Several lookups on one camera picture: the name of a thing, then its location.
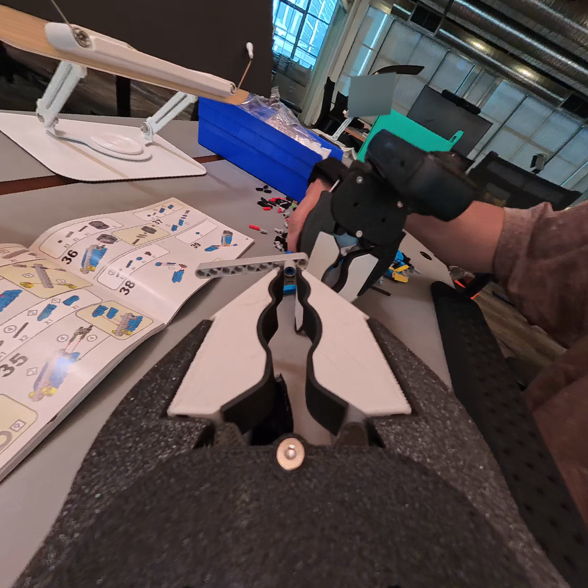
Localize person's right forearm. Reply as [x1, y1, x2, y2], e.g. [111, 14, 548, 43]
[404, 198, 588, 350]

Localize white-tipped tether wire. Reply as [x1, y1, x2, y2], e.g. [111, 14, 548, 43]
[236, 42, 254, 90]
[50, 0, 74, 29]

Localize black perforated pad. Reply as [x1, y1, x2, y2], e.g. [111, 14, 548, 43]
[429, 280, 588, 588]

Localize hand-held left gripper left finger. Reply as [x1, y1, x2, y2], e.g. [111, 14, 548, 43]
[166, 268, 296, 435]

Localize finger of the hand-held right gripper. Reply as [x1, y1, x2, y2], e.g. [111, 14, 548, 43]
[302, 229, 345, 277]
[323, 250, 383, 304]

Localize blue plastic bin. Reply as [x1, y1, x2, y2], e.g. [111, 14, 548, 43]
[198, 96, 344, 203]

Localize white laptop stand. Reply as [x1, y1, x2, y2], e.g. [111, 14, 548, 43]
[0, 5, 251, 182]

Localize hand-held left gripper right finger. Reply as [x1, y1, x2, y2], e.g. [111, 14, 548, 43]
[295, 268, 413, 437]

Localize long grey building beam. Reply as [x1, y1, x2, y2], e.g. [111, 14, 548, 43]
[194, 252, 310, 280]

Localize teal green box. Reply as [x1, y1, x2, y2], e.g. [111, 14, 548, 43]
[357, 110, 464, 164]

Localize person's right hand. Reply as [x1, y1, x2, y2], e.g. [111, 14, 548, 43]
[286, 178, 339, 259]

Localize clear plastic bag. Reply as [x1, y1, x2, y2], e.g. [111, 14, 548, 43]
[236, 89, 331, 148]

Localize pile of small building pieces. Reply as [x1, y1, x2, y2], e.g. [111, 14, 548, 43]
[248, 183, 422, 297]

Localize black monitor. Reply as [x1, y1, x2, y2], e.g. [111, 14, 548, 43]
[406, 85, 494, 157]

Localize instruction booklet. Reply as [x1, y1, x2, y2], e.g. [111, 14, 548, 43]
[0, 198, 255, 483]

